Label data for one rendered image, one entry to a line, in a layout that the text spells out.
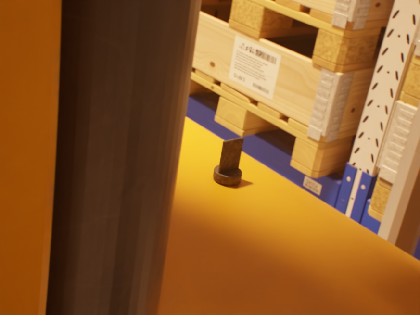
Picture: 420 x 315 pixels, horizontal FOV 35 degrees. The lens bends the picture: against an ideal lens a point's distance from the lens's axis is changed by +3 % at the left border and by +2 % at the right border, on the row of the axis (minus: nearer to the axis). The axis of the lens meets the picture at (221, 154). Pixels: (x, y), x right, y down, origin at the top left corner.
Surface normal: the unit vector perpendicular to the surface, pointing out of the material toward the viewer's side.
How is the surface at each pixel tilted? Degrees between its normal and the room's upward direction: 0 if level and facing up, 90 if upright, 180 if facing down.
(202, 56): 90
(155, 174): 90
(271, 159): 90
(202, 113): 90
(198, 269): 0
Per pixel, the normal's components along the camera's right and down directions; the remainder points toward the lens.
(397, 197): -0.99, -0.16
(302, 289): 0.15, -0.89
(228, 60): -0.75, 0.18
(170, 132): 0.85, 0.33
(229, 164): 0.65, 0.41
